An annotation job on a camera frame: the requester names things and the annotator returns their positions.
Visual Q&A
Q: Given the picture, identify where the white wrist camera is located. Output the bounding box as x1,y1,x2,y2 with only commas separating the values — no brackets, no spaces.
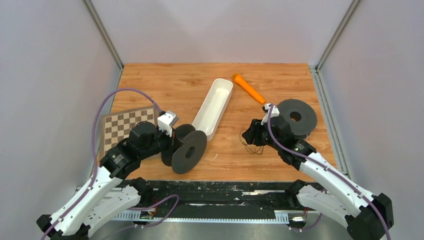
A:
260,103,280,125
157,111,179,137

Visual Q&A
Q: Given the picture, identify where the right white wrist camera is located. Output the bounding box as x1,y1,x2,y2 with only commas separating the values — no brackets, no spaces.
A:
260,103,280,125

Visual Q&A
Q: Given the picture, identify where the black spool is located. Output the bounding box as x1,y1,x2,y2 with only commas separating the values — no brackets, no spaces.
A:
277,99,318,140
160,123,208,175

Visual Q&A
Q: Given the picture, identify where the white oblong tray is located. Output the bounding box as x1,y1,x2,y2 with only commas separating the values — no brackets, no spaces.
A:
192,78,234,142

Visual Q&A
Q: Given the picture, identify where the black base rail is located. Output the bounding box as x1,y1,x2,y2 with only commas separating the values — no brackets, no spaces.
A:
100,180,315,224

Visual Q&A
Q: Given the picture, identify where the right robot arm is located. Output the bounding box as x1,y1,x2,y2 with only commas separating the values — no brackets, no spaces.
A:
241,116,394,240

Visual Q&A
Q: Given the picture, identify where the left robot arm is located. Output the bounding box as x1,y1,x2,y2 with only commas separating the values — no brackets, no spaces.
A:
36,121,184,240

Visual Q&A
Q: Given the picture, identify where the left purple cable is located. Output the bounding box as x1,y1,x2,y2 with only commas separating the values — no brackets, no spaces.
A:
40,88,163,240

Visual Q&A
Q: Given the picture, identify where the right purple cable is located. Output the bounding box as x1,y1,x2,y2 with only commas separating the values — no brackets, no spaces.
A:
266,104,393,240

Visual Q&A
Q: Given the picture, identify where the left aluminium frame post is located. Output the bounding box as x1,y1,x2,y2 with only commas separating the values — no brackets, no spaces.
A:
82,0,124,72

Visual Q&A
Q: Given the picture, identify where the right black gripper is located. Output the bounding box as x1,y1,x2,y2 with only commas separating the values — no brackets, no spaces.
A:
242,119,281,152

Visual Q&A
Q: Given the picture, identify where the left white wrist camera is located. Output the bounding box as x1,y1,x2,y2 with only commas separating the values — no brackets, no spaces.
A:
157,111,179,137

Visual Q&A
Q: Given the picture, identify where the right aluminium frame post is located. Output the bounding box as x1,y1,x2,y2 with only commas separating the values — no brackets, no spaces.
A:
315,0,362,72

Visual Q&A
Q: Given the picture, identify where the purple cable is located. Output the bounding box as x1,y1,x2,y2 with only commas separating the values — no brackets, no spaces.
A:
266,104,393,240
40,88,163,240

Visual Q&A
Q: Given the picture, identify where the orange flashlight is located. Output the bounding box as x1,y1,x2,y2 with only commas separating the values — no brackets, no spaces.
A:
231,73,266,105

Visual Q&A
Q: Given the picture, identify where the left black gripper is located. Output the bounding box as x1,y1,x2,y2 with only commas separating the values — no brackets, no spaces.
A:
139,124,184,160

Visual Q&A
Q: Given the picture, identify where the aluminium frame post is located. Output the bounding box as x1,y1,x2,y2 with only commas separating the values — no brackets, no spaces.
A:
315,0,362,72
82,0,124,72

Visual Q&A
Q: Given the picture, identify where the wooden chessboard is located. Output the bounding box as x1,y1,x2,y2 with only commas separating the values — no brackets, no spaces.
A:
97,105,159,160

